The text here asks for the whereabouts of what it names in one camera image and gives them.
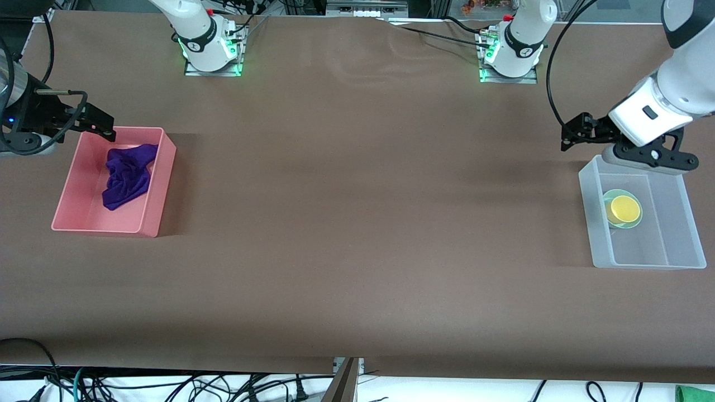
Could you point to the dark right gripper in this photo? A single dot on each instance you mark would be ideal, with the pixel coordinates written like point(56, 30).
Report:
point(42, 113)

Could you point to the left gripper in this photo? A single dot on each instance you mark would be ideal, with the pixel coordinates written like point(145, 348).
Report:
point(596, 130)

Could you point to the purple cloth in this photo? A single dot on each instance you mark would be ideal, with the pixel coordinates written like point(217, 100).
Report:
point(131, 178)

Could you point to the yellow plastic cup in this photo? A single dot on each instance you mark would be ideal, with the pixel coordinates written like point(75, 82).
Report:
point(624, 209)

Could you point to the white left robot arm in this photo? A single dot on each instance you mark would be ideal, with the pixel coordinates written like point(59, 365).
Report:
point(690, 78)

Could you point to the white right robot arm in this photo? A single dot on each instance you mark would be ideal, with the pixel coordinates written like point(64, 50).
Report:
point(195, 28)

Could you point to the pink plastic bin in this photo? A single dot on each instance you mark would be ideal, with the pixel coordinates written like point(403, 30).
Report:
point(156, 212)

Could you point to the translucent plastic bin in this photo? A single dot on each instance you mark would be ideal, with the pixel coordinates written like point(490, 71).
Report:
point(670, 223)

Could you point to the white power strip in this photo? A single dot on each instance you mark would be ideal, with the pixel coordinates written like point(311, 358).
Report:
point(366, 12)

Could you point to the green fabric piece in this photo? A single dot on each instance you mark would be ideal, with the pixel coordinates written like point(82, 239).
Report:
point(695, 394)

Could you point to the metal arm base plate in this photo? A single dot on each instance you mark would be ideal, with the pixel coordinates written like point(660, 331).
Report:
point(212, 72)
point(508, 80)

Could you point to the small metal bracket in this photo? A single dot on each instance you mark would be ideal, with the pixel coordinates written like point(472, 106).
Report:
point(361, 365)

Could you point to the wooden post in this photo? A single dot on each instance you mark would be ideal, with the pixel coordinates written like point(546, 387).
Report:
point(343, 385)

